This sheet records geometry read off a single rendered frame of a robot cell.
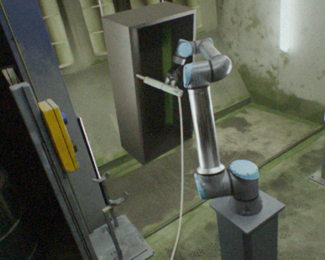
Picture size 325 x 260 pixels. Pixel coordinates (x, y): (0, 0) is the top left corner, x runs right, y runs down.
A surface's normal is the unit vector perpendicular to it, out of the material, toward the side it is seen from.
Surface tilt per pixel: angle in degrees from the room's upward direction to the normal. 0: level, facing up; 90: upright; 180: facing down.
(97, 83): 57
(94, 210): 90
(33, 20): 90
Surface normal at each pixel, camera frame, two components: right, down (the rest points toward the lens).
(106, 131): 0.36, -0.22
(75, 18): 0.53, 0.31
